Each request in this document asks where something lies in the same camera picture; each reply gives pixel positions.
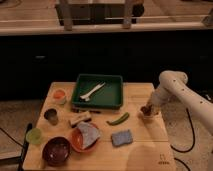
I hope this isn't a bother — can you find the green chili pepper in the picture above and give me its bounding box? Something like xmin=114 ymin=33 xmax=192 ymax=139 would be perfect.
xmin=106 ymin=112 xmax=130 ymax=126

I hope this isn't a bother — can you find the orange filled white cup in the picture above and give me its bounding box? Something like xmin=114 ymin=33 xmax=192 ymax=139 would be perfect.
xmin=53 ymin=89 xmax=66 ymax=105

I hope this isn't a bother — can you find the black cable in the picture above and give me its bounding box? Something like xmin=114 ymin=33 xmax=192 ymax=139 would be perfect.
xmin=171 ymin=108 xmax=201 ymax=171

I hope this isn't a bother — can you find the dark maroon bowl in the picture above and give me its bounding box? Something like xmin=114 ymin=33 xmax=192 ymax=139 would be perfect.
xmin=42 ymin=137 xmax=70 ymax=167

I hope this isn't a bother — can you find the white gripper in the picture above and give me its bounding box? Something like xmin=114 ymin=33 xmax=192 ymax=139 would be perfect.
xmin=140 ymin=85 xmax=172 ymax=119

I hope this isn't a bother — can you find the dark grey cup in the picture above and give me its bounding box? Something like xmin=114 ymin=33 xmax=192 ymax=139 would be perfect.
xmin=44 ymin=108 xmax=58 ymax=125

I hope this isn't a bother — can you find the orange bowl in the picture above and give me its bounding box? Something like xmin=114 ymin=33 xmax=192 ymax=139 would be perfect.
xmin=70 ymin=127 xmax=100 ymax=153

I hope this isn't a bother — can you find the wooden stool frame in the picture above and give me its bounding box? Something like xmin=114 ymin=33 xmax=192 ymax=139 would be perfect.
xmin=55 ymin=0 xmax=134 ymax=31

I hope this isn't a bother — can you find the black marker pen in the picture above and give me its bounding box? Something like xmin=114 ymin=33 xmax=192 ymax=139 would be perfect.
xmin=71 ymin=108 xmax=101 ymax=114

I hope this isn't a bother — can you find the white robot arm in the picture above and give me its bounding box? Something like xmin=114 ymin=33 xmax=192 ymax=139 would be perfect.
xmin=141 ymin=71 xmax=213 ymax=130

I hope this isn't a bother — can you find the black clamp bar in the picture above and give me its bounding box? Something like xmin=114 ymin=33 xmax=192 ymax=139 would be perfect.
xmin=0 ymin=123 xmax=32 ymax=170

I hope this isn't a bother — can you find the green plastic tray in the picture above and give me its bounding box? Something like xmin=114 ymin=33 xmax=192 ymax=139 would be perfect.
xmin=71 ymin=74 xmax=123 ymax=110

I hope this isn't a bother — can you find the light green cup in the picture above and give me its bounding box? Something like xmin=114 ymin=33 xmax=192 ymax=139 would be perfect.
xmin=26 ymin=128 xmax=42 ymax=145

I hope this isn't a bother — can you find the grey blue cloth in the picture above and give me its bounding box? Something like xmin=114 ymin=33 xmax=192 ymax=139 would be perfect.
xmin=77 ymin=122 xmax=100 ymax=149

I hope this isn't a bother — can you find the blue sponge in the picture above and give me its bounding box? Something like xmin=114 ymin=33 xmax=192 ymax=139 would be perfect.
xmin=111 ymin=130 xmax=133 ymax=147

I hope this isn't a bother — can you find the white plastic fork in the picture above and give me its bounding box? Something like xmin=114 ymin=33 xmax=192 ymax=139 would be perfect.
xmin=80 ymin=82 xmax=105 ymax=101

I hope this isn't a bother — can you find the dark purple grape bunch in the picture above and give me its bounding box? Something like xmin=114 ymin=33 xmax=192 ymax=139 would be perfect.
xmin=141 ymin=105 xmax=152 ymax=116

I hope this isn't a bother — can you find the white black brush block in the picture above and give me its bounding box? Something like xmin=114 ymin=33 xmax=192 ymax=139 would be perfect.
xmin=69 ymin=111 xmax=92 ymax=128

